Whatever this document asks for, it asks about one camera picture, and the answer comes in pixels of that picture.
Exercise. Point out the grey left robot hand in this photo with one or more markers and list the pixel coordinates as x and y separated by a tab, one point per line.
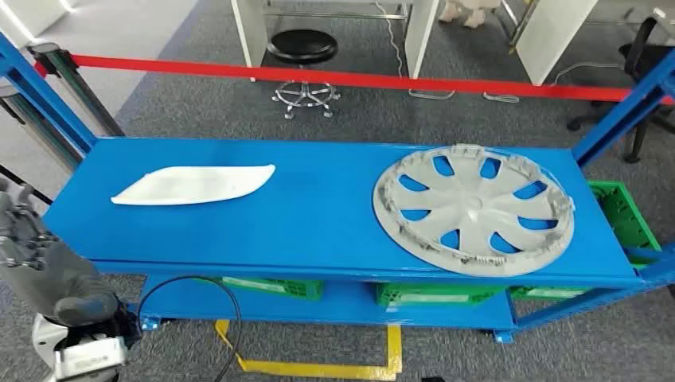
58	279

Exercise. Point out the white plastic car part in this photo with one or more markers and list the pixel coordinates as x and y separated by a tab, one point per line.
195	184

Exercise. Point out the blue metal shelf rack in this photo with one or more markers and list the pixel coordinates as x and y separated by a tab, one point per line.
316	221

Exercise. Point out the thin black rod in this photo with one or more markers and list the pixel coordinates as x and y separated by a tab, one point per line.
26	184

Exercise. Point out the green plastic crate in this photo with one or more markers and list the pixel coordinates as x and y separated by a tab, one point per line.
625	216
437	296
274	289

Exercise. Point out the yellow floor tape outline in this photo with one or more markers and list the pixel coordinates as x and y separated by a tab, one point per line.
316	369

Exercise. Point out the red barrier belt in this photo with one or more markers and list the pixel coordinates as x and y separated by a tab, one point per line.
316	76

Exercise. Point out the black round stool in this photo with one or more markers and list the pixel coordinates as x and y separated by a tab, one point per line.
302	46

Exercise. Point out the grey wheel hubcap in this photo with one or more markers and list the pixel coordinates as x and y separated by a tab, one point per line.
474	203

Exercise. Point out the white desk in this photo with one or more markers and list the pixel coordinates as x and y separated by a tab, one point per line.
419	37
554	37

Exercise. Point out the person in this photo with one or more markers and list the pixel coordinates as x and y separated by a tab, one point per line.
469	13

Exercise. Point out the black office chair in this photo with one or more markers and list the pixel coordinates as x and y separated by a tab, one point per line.
641	53

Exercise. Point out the chrome barrier post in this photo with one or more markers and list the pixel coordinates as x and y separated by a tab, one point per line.
79	89
37	132

